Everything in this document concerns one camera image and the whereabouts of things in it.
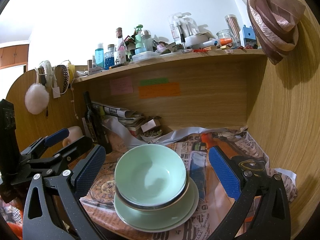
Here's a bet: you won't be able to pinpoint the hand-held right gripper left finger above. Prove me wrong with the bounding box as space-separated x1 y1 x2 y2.
22 145 111 240

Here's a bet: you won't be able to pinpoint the pale lilac bowl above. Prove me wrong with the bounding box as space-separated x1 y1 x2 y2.
115 175 190 212

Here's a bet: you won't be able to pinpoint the blue pencil sharpener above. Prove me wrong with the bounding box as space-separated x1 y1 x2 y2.
239 25 258 48

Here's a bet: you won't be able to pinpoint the small white box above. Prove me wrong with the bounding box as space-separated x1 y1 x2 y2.
140 119 161 133

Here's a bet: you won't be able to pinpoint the red patterned cloth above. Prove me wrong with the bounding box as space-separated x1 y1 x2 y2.
0 200 25 240

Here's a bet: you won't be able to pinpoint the white fluffy earmuffs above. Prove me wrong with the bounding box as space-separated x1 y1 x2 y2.
24 60 54 115

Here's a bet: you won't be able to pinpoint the newspaper print table cover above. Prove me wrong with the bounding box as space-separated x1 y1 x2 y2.
80 127 298 240

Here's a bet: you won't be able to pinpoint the clear blister pack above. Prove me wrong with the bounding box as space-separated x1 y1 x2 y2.
168 12 198 46

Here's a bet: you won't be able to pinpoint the wooden wardrobe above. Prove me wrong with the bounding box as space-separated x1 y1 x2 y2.
0 40 30 70

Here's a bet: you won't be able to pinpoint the mint green bowl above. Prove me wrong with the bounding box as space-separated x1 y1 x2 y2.
114 144 187 204

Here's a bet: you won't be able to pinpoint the clear tube of foil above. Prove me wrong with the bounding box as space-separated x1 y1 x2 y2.
224 14 242 48

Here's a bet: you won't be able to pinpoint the black lace headband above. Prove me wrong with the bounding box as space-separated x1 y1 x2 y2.
57 65 71 93

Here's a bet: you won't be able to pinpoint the orange sticky note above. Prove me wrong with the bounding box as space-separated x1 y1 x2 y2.
138 82 181 99

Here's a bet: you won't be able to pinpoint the clear bottle silver cap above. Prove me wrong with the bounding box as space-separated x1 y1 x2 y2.
141 29 153 53

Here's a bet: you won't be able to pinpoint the pink curtain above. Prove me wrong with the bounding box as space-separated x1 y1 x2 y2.
215 0 307 65

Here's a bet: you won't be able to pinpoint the clear bottle blue liquid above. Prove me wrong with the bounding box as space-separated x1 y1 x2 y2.
94 42 104 68

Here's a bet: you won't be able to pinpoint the white cord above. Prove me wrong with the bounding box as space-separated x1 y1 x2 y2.
71 87 79 120

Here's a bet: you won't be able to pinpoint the glass bottle blue beads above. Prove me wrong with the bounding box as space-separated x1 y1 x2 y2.
104 44 115 70

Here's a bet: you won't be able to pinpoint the small glass jar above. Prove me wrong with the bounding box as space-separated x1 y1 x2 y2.
216 29 233 40

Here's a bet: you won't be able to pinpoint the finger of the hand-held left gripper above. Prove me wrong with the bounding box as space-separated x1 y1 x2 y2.
53 136 93 170
21 128 71 160

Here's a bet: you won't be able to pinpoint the clear bottle fox label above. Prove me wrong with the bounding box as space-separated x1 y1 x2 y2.
114 27 127 65

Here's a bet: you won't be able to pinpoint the mint green bottle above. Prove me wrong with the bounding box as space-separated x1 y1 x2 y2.
134 25 144 50

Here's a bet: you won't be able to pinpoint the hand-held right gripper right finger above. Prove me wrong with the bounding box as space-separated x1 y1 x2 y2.
208 146 292 240

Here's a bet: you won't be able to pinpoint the green sticky note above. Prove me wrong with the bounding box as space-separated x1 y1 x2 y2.
140 78 169 85

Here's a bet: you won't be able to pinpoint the small bowl of stones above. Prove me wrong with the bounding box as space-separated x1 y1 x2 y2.
139 129 164 143

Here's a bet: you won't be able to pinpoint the folded newspaper pile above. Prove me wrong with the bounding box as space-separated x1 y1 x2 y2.
91 101 146 131

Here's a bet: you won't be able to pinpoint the dark wine bottle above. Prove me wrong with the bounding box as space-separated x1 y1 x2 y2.
82 91 112 154

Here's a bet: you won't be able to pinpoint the white paper sheet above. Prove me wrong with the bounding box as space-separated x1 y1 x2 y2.
104 116 175 151

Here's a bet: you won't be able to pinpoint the pink sticky note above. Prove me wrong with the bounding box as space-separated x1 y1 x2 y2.
110 76 133 95

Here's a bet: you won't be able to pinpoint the clear plastic box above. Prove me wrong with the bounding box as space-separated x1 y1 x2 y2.
132 51 161 63

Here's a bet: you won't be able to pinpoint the mint green plate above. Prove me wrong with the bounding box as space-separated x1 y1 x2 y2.
114 177 200 230

